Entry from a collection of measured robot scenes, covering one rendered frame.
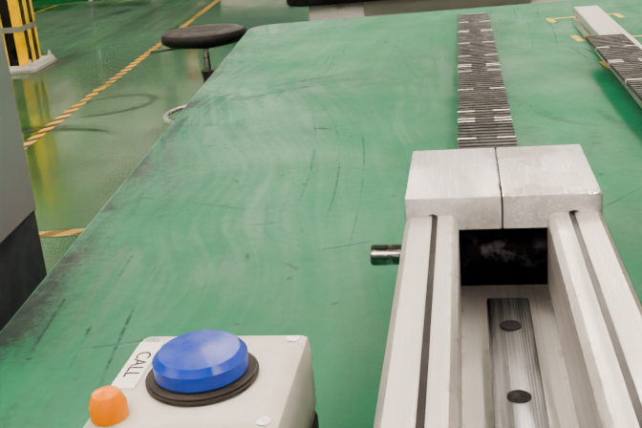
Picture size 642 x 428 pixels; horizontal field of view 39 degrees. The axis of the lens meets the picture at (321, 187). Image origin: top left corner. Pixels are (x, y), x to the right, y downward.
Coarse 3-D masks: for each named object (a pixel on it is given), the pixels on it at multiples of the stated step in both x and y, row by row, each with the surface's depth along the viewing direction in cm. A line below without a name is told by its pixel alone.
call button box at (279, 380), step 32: (256, 352) 40; (288, 352) 39; (128, 384) 38; (256, 384) 37; (288, 384) 37; (128, 416) 36; (160, 416) 35; (192, 416) 35; (224, 416) 35; (256, 416) 35; (288, 416) 35
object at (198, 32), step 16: (176, 32) 364; (192, 32) 362; (208, 32) 356; (224, 32) 353; (240, 32) 359; (176, 48) 355; (192, 48) 352; (208, 48) 360; (208, 64) 369; (176, 112) 386
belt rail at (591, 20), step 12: (576, 12) 150; (588, 12) 146; (600, 12) 145; (576, 24) 151; (588, 24) 136; (600, 24) 134; (612, 24) 133; (612, 72) 115; (624, 84) 107; (636, 96) 100
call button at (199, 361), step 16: (192, 336) 39; (208, 336) 38; (224, 336) 38; (160, 352) 38; (176, 352) 37; (192, 352) 37; (208, 352) 37; (224, 352) 37; (240, 352) 37; (160, 368) 36; (176, 368) 36; (192, 368) 36; (208, 368) 36; (224, 368) 36; (240, 368) 37; (160, 384) 37; (176, 384) 36; (192, 384) 36; (208, 384) 36; (224, 384) 36
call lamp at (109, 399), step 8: (96, 392) 35; (104, 392) 35; (112, 392) 35; (120, 392) 35; (96, 400) 35; (104, 400) 35; (112, 400) 35; (120, 400) 35; (88, 408) 35; (96, 408) 35; (104, 408) 35; (112, 408) 35; (120, 408) 35; (96, 416) 35; (104, 416) 35; (112, 416) 35; (120, 416) 35; (96, 424) 35; (104, 424) 35; (112, 424) 35
